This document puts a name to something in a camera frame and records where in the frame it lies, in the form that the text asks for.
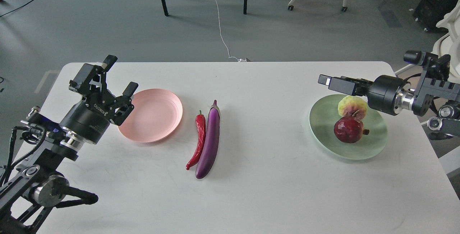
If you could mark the red pomegranate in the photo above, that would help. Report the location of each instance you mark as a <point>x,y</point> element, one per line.
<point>349,129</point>

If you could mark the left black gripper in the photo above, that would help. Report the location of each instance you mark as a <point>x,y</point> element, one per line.
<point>90,120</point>

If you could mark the yellow-green apple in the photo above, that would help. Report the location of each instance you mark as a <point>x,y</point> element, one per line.
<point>352,106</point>

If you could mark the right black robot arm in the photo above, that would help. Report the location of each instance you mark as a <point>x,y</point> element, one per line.
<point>390,94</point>

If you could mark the green plate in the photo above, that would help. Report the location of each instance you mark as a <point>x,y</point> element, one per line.
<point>322,118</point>

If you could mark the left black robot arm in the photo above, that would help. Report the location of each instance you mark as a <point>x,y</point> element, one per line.
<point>31,186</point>

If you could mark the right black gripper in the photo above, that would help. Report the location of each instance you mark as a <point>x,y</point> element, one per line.
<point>382,94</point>

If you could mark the red chili pepper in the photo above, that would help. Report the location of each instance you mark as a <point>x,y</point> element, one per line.
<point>200,123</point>

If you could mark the pink plate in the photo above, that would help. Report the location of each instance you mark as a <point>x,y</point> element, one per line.
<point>156,114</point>

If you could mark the purple eggplant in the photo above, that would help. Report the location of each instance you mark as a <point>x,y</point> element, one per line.
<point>211,143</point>

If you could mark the black equipment case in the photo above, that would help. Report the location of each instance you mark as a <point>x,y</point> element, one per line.
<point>429,12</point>

